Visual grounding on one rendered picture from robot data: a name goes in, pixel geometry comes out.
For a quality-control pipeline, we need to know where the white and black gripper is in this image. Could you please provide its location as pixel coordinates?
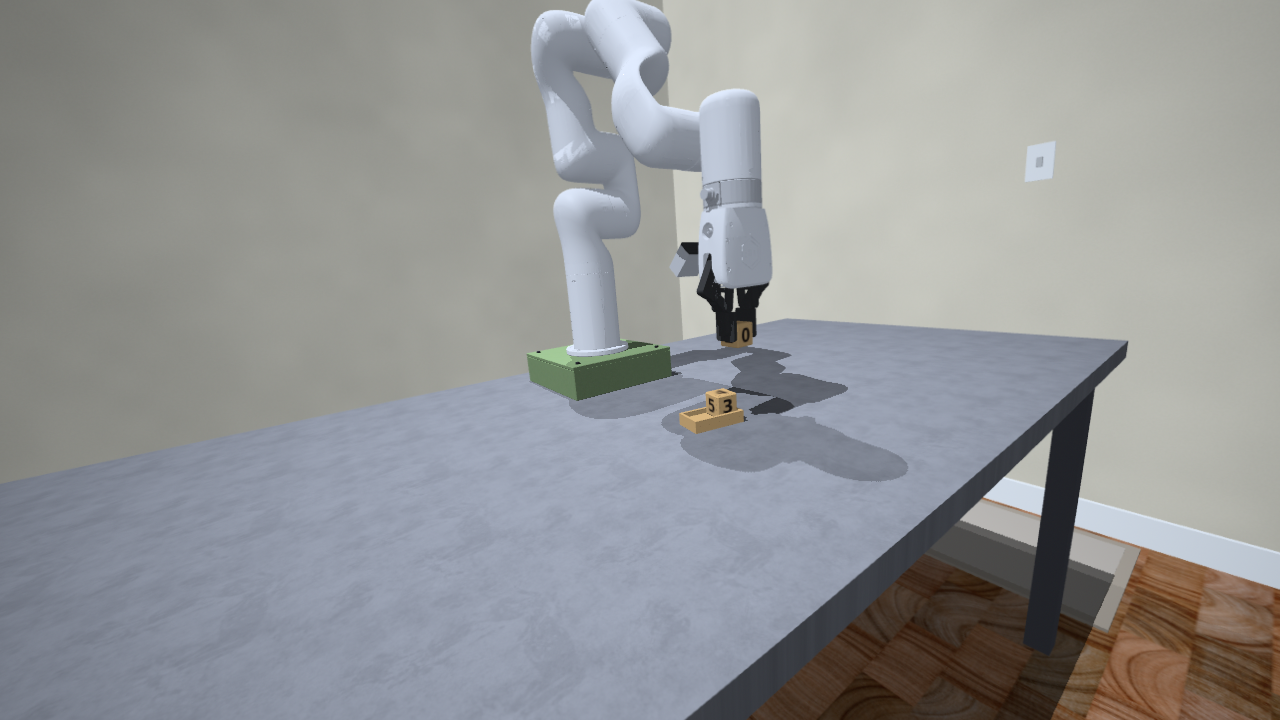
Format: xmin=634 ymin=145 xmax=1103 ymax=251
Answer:
xmin=698 ymin=202 xmax=772 ymax=342

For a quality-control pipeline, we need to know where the tan wooden tray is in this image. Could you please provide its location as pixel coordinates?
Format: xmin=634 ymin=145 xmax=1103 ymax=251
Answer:
xmin=678 ymin=407 xmax=744 ymax=434

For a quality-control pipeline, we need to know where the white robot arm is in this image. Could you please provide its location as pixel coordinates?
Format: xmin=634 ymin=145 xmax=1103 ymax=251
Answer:
xmin=531 ymin=0 xmax=762 ymax=357

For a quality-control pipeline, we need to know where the tan wooden number cube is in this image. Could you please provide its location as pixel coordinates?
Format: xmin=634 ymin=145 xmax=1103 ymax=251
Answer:
xmin=705 ymin=388 xmax=737 ymax=416
xmin=721 ymin=322 xmax=753 ymax=348

